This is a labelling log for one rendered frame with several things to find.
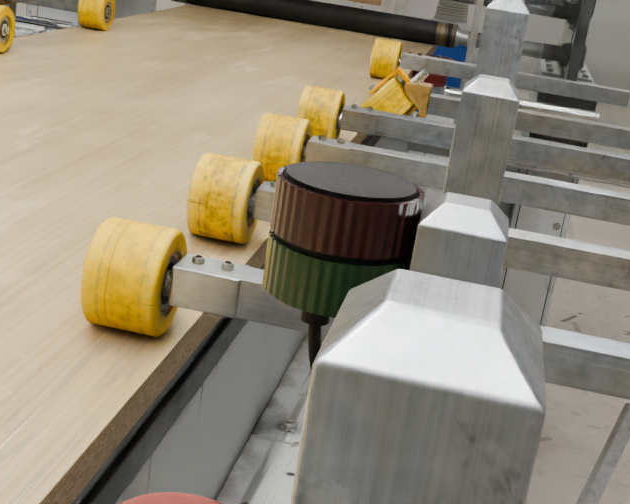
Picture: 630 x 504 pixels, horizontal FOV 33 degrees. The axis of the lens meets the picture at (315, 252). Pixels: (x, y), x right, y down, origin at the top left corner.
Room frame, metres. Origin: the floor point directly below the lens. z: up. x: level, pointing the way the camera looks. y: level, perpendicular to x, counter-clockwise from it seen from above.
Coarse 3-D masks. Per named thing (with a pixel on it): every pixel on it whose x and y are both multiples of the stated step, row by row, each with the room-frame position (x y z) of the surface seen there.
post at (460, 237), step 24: (432, 216) 0.39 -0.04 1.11; (456, 216) 0.39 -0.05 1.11; (480, 216) 0.40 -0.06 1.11; (504, 216) 0.41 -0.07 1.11; (432, 240) 0.39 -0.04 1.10; (456, 240) 0.39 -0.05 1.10; (480, 240) 0.39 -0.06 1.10; (504, 240) 0.39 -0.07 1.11; (432, 264) 0.39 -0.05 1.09; (456, 264) 0.39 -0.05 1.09; (480, 264) 0.39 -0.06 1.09
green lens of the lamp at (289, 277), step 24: (288, 264) 0.39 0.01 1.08; (312, 264) 0.39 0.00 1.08; (336, 264) 0.38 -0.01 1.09; (360, 264) 0.39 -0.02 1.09; (384, 264) 0.39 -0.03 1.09; (408, 264) 0.40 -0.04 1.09; (264, 288) 0.40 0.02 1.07; (288, 288) 0.39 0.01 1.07; (312, 288) 0.39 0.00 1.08; (336, 288) 0.38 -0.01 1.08; (312, 312) 0.38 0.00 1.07; (336, 312) 0.38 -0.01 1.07
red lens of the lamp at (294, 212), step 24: (288, 192) 0.40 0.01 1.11; (312, 192) 0.39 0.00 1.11; (288, 216) 0.39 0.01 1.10; (312, 216) 0.39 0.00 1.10; (336, 216) 0.38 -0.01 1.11; (360, 216) 0.38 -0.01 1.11; (384, 216) 0.39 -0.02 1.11; (408, 216) 0.40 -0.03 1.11; (288, 240) 0.39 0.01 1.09; (312, 240) 0.39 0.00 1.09; (336, 240) 0.38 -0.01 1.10; (360, 240) 0.38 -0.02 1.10; (384, 240) 0.39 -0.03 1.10; (408, 240) 0.40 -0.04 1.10
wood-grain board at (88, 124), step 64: (0, 64) 1.71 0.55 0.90; (64, 64) 1.80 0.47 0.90; (128, 64) 1.90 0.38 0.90; (192, 64) 2.02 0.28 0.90; (256, 64) 2.14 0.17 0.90; (320, 64) 2.28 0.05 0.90; (0, 128) 1.28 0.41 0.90; (64, 128) 1.33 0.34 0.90; (128, 128) 1.39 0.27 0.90; (192, 128) 1.45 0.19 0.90; (256, 128) 1.51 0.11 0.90; (0, 192) 1.01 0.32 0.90; (64, 192) 1.05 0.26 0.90; (128, 192) 1.08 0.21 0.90; (0, 256) 0.83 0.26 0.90; (64, 256) 0.86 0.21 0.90; (256, 256) 0.95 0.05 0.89; (0, 320) 0.70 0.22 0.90; (64, 320) 0.72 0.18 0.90; (192, 320) 0.76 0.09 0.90; (0, 384) 0.60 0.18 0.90; (64, 384) 0.62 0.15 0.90; (128, 384) 0.63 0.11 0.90; (0, 448) 0.53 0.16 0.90; (64, 448) 0.54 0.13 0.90
